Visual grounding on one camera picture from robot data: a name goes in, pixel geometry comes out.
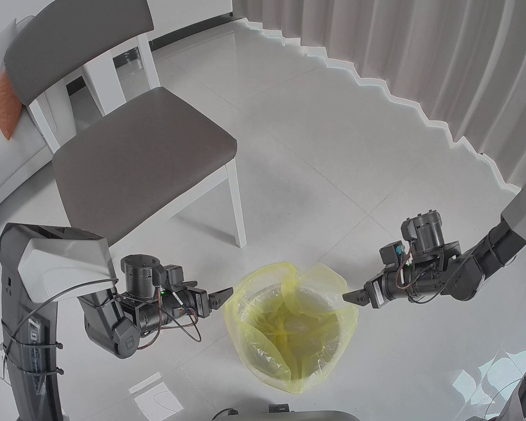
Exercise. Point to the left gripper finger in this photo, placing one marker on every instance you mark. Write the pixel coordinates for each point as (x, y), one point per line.
(221, 298)

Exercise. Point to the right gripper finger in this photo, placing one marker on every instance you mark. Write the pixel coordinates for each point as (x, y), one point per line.
(357, 297)

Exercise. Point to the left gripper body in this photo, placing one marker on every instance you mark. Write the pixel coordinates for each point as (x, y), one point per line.
(188, 305)

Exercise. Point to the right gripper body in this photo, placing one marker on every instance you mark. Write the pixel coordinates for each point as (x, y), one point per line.
(390, 287)

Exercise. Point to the yellow plastic bag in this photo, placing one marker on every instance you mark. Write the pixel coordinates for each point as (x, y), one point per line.
(263, 349)

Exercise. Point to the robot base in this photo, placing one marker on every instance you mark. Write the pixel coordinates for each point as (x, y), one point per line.
(289, 415)

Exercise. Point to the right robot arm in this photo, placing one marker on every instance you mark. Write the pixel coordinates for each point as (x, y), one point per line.
(469, 270)

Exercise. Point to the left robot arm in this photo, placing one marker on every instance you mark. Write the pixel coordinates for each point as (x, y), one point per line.
(65, 257)

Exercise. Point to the white trash bin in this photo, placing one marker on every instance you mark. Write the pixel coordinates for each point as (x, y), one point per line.
(333, 344)

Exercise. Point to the white chair grey seat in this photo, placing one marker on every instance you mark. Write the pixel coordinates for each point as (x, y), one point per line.
(136, 156)

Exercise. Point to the pale grey sofa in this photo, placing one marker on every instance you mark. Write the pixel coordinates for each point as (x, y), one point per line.
(8, 165)

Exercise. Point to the beige pleated curtain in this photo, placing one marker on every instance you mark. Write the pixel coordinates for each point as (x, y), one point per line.
(421, 37)

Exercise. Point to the orange cushion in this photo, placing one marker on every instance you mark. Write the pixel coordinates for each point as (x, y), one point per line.
(8, 108)

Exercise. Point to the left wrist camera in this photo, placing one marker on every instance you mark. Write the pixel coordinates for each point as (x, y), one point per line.
(174, 274)

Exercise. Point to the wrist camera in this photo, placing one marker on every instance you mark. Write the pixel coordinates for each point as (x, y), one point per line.
(389, 252)
(174, 274)

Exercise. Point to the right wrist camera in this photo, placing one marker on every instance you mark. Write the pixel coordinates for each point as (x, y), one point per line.
(389, 252)

